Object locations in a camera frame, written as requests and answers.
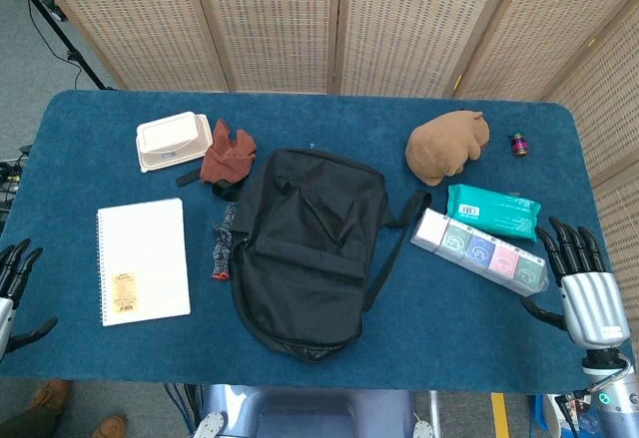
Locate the brown leather shoe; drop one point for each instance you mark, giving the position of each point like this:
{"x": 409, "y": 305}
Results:
{"x": 111, "y": 428}
{"x": 50, "y": 395}

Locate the woven folding screen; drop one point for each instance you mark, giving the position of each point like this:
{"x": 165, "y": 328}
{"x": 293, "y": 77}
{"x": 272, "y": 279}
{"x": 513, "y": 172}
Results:
{"x": 279, "y": 24}

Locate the brown plush capybara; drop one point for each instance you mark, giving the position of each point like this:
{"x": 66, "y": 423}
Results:
{"x": 444, "y": 146}

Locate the white spiral notebook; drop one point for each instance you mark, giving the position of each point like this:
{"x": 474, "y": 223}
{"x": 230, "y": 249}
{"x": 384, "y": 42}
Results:
{"x": 145, "y": 258}

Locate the black backpack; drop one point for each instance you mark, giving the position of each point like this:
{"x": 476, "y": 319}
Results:
{"x": 304, "y": 248}

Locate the green wet wipes pack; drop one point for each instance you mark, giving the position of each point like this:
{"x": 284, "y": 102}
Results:
{"x": 494, "y": 211}

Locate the rust brown cloth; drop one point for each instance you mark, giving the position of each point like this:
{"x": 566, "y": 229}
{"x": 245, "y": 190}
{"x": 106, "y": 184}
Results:
{"x": 227, "y": 156}

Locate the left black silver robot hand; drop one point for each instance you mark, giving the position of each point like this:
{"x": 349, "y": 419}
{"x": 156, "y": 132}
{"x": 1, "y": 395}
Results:
{"x": 15, "y": 268}

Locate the grey patterned sock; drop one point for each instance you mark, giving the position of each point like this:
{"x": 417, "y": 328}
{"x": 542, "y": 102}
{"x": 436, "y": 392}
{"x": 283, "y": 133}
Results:
{"x": 223, "y": 248}

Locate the white plastic food container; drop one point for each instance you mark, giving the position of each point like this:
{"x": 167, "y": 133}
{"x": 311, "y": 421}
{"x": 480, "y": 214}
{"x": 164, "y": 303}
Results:
{"x": 170, "y": 141}

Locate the black tripod stand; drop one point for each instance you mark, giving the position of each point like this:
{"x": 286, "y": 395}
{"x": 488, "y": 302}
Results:
{"x": 55, "y": 24}

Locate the long box of cartons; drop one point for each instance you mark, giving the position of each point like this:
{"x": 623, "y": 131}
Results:
{"x": 479, "y": 251}

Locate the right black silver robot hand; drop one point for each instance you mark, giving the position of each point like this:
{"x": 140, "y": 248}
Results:
{"x": 591, "y": 303}

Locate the blue-grey robot torso base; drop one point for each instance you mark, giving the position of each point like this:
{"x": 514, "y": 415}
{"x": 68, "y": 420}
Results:
{"x": 309, "y": 413}

